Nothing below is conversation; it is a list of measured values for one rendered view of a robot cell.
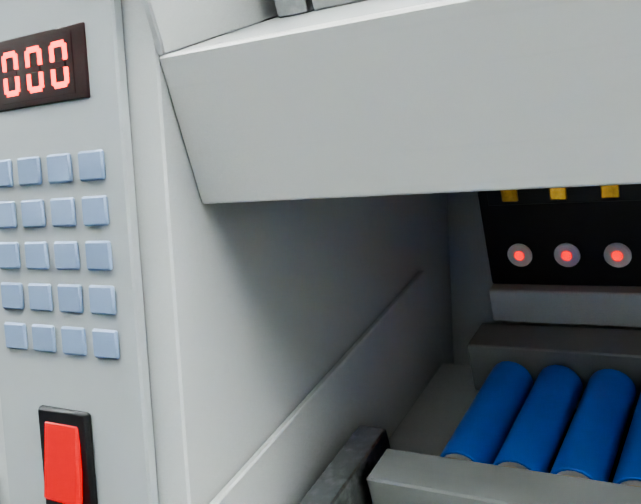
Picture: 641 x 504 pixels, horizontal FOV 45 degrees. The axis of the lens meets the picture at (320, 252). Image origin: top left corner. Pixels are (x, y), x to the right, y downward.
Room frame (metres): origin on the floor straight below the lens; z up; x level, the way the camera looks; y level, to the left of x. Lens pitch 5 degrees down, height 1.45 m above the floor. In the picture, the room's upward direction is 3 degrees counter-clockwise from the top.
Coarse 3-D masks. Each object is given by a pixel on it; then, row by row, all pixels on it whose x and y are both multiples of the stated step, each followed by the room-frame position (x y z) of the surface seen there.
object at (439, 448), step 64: (512, 192) 0.33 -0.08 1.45; (576, 192) 0.31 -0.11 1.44; (640, 192) 0.30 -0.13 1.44; (512, 256) 0.34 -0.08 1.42; (576, 256) 0.32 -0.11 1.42; (640, 256) 0.31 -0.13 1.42; (384, 320) 0.32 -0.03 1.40; (512, 320) 0.35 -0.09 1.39; (576, 320) 0.33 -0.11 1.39; (640, 320) 0.32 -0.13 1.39; (320, 384) 0.28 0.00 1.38; (384, 384) 0.32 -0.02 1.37; (448, 384) 0.35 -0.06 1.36; (512, 384) 0.31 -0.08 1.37; (576, 384) 0.30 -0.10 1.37; (640, 384) 0.30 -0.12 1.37; (320, 448) 0.28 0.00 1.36; (384, 448) 0.28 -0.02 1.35; (448, 448) 0.28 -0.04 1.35; (512, 448) 0.27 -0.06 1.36; (576, 448) 0.26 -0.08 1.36; (640, 448) 0.25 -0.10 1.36
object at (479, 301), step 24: (456, 192) 0.39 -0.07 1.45; (456, 216) 0.39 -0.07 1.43; (480, 216) 0.38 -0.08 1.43; (456, 240) 0.39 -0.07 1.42; (480, 240) 0.38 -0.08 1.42; (456, 264) 0.39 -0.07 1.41; (480, 264) 0.38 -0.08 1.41; (456, 288) 0.39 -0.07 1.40; (480, 288) 0.38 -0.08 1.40; (456, 312) 0.39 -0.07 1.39; (480, 312) 0.38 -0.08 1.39; (456, 336) 0.39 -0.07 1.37; (456, 360) 0.39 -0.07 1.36
